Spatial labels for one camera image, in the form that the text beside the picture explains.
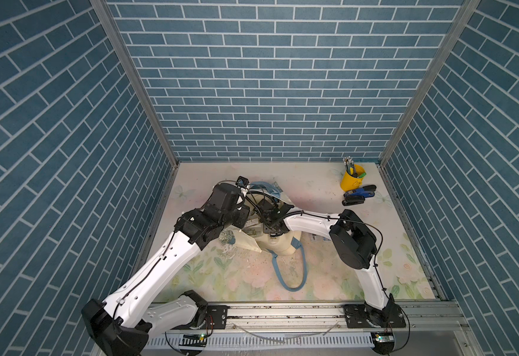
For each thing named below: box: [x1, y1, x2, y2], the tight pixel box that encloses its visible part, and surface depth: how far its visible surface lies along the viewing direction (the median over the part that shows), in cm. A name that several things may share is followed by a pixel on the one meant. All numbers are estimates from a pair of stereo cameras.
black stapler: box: [341, 193, 366, 207], surface depth 107 cm
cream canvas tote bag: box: [218, 180, 308, 293], surface depth 81 cm
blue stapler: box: [343, 184, 377, 199], surface depth 107 cm
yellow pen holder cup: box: [340, 170, 364, 193], surface depth 104 cm
